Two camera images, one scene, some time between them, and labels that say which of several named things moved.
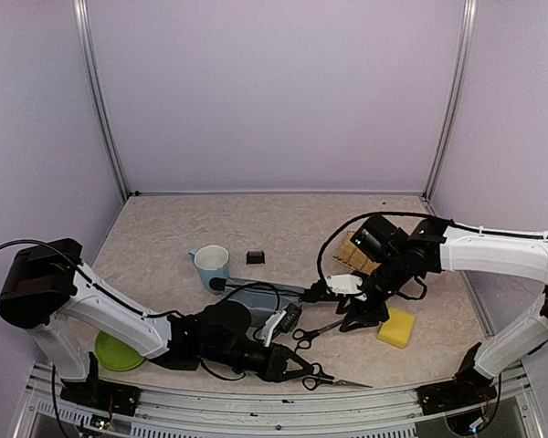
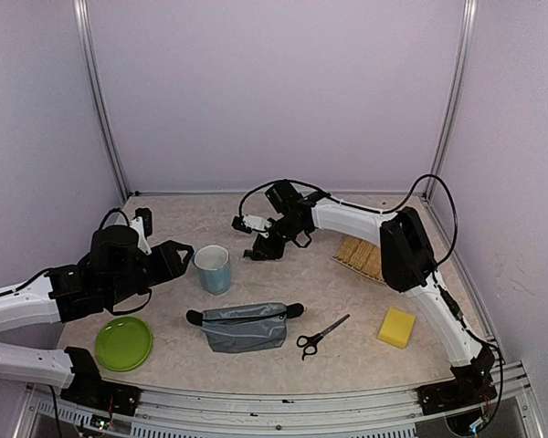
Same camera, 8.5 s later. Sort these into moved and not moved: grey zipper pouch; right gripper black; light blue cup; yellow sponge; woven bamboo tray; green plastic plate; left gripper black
Moved: grey zipper pouch; left gripper black; right gripper black
Not moved: light blue cup; woven bamboo tray; green plastic plate; yellow sponge
